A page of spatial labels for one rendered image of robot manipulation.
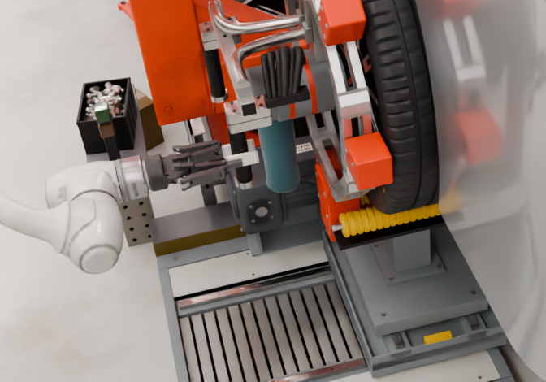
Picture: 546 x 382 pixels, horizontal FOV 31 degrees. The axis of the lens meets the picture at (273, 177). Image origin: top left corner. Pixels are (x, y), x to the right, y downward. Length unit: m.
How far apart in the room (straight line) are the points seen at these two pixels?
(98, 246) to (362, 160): 0.54
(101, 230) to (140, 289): 1.14
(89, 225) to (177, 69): 0.84
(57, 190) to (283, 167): 0.65
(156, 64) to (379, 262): 0.79
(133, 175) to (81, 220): 0.19
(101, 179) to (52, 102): 1.94
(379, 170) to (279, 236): 1.06
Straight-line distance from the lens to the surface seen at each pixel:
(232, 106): 2.02
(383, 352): 2.56
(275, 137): 2.40
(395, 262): 2.59
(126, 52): 4.14
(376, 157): 1.95
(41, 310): 3.08
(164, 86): 2.68
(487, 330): 2.58
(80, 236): 1.90
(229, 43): 2.17
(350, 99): 1.96
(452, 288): 2.59
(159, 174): 2.05
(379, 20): 1.95
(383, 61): 1.93
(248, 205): 2.70
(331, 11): 1.91
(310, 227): 2.99
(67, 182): 2.05
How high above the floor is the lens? 2.10
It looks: 39 degrees down
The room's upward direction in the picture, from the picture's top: 9 degrees counter-clockwise
